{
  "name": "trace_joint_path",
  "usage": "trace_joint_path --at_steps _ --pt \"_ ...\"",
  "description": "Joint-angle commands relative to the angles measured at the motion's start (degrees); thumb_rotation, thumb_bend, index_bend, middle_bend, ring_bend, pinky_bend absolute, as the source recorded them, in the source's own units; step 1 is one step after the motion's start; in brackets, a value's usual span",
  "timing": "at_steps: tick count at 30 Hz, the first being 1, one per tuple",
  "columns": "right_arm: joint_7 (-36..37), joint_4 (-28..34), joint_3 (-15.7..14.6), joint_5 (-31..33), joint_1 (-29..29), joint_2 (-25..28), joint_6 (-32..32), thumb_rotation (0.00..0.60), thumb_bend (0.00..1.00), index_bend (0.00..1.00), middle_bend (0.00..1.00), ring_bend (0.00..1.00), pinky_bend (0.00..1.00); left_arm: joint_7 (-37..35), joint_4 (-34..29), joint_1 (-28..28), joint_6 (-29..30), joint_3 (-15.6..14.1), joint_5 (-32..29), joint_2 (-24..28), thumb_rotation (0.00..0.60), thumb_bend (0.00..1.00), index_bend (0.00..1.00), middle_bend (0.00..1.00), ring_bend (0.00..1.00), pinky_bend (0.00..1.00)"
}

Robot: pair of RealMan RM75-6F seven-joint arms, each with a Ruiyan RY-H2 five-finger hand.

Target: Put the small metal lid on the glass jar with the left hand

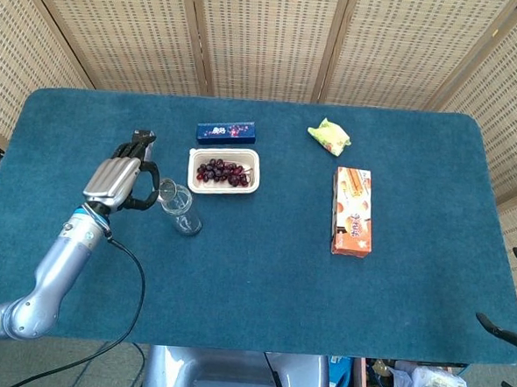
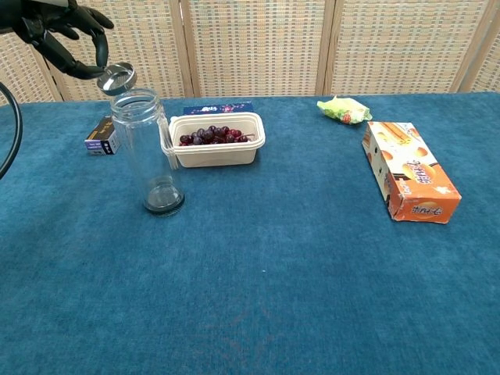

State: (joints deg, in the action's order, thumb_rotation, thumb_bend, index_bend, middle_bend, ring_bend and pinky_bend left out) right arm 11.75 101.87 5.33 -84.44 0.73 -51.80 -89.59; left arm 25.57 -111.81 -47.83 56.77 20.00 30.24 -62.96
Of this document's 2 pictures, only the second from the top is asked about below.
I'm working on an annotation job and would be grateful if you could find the beige plastic container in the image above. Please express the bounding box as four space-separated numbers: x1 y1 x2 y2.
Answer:
168 112 266 169

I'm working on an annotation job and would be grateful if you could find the woven folding screen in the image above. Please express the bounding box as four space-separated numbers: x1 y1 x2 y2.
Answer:
0 0 500 107

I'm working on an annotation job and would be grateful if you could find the small black purple box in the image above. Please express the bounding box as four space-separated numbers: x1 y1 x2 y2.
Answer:
84 116 120 156

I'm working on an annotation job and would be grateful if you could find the black cable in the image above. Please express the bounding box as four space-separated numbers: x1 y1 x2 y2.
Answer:
0 81 23 180

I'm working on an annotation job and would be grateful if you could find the metal strainer lid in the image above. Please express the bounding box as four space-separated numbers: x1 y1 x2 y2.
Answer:
96 62 138 96

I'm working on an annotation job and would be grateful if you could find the clear glass bottle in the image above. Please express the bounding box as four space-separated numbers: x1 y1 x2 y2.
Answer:
109 87 186 217

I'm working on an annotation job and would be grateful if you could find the green snack packet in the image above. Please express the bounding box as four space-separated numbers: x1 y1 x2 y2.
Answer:
316 95 373 126

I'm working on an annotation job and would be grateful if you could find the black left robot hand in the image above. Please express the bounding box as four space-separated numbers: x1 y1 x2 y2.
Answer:
0 0 115 81

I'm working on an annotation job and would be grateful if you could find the blue tablecloth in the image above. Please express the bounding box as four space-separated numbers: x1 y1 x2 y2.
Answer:
0 91 500 375

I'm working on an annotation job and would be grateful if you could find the orange biscuit box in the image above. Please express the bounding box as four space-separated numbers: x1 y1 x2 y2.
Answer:
361 120 463 225

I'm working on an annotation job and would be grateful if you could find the blue printed box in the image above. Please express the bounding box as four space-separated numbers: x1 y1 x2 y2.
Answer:
182 101 259 117

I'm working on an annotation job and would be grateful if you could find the bunch of red grapes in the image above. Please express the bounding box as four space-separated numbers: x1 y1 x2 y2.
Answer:
179 124 255 147

